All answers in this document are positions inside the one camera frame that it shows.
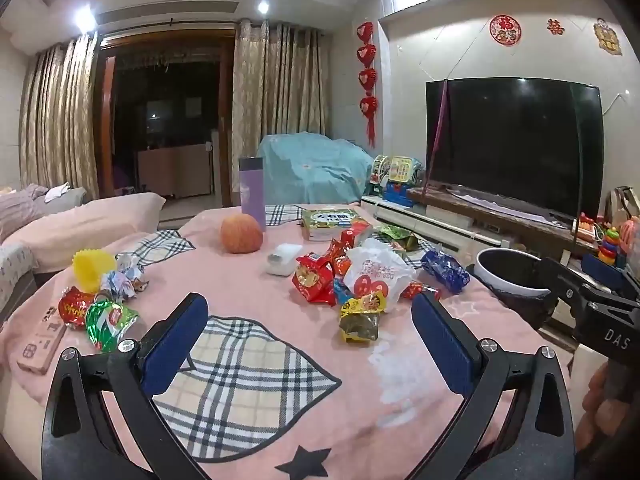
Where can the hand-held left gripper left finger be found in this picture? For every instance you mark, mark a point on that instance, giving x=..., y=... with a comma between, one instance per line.
x=175, y=345

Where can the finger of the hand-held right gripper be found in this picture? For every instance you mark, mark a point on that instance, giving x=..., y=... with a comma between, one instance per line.
x=602, y=267
x=565, y=285

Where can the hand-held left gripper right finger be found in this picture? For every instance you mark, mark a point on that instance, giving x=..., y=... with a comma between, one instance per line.
x=445, y=347

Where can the small red wrapper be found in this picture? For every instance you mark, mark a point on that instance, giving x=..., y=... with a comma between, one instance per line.
x=420, y=291

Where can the black white-rimmed bin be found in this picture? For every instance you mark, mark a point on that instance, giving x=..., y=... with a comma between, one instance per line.
x=500, y=262

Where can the blue foil wrapper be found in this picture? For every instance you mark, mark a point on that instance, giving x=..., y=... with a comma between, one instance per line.
x=445, y=270

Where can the yellow green snack packet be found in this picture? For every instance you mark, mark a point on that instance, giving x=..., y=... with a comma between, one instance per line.
x=362, y=316

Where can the white red-printed plastic bag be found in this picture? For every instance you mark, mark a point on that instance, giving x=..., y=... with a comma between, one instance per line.
x=375, y=270

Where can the orange red snack packet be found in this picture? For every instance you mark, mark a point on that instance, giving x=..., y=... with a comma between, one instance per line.
x=337, y=256

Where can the red cardboard box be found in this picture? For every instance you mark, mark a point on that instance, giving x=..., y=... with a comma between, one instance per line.
x=354, y=235

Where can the large red snack packet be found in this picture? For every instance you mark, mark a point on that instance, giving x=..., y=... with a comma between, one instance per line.
x=315, y=280

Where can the person's right hand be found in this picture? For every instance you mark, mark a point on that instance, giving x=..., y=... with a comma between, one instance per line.
x=597, y=410

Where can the pink plastic toy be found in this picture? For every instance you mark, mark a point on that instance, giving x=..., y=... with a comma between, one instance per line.
x=631, y=235

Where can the red toy telephone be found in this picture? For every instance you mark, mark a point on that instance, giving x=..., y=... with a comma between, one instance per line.
x=590, y=225

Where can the beige handbag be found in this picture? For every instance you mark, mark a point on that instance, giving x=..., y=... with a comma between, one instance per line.
x=622, y=205

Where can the green foil wrapper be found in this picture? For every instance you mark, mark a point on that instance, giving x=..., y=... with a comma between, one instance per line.
x=110, y=322

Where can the crumpled printed paper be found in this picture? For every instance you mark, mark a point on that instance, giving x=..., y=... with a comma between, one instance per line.
x=122, y=280

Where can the red round wrapper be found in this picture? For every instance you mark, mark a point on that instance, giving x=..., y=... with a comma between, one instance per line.
x=75, y=307

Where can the green gold snack wrapper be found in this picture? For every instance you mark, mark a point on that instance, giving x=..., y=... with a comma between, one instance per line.
x=395, y=234

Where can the white television stand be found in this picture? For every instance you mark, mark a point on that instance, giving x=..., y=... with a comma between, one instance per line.
x=440, y=220

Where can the orange red apple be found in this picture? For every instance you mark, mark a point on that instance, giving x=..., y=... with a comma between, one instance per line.
x=241, y=234

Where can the pink remote control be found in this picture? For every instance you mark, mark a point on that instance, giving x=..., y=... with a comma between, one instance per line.
x=42, y=340

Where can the white rectangular box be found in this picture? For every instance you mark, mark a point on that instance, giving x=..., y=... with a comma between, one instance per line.
x=285, y=258

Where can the pale pink sofa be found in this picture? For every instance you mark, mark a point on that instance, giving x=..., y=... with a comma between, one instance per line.
x=85, y=230

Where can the black flat television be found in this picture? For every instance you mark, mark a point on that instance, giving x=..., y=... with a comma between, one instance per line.
x=515, y=135

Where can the purple bottle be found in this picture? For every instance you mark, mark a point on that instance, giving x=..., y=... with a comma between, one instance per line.
x=251, y=195

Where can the green picture book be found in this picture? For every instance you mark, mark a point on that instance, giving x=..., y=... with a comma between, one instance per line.
x=330, y=220

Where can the beige low cabinet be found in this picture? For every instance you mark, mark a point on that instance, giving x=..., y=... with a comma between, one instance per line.
x=175, y=170

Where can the colourful toy cash register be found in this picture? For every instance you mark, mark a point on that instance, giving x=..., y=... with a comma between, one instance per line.
x=395, y=175

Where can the grey cushion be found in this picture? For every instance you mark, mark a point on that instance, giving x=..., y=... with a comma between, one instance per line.
x=67, y=196

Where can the striped pink pillow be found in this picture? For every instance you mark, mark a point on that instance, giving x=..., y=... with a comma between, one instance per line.
x=20, y=205

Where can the teal covered furniture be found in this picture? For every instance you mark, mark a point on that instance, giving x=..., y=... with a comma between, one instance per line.
x=310, y=170

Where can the small red paper cutout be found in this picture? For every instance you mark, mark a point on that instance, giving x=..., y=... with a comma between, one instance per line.
x=555, y=26

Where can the round red paper cutout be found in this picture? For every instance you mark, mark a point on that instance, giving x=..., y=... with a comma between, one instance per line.
x=505, y=30

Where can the beige patterned curtain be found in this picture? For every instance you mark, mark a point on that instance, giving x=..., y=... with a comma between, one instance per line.
x=57, y=115
x=280, y=95

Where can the red hanging heart ornament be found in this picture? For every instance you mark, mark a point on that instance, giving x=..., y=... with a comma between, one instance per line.
x=367, y=80

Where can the round ceiling light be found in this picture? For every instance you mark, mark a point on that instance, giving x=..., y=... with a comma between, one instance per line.
x=262, y=7
x=85, y=17

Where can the yellow figure wall sticker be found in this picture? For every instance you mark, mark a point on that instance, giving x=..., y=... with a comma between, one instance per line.
x=607, y=35

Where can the wooden door frame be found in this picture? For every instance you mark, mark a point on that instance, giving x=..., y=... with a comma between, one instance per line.
x=106, y=110

